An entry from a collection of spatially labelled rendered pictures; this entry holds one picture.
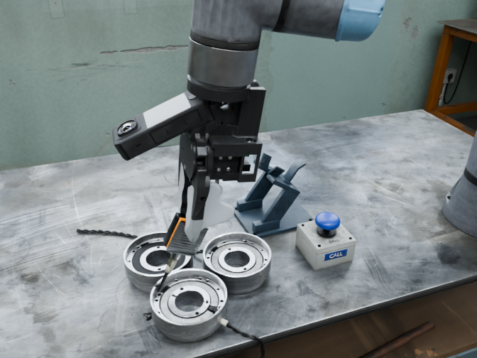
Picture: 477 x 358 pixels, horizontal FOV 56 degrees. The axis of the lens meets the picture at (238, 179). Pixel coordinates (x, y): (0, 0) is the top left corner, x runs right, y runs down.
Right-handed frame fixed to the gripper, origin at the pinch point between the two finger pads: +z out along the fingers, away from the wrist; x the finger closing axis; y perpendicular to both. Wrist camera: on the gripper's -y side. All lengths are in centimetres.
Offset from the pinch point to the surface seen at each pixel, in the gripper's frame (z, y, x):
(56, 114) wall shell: 52, -20, 163
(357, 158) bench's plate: 7, 48, 31
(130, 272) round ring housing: 10.6, -6.3, 4.1
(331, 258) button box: 8.0, 24.3, -0.6
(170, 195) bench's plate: 13.2, 4.4, 28.2
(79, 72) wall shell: 31, -9, 163
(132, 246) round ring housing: 10.8, -5.3, 10.2
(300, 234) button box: 7.1, 21.2, 4.9
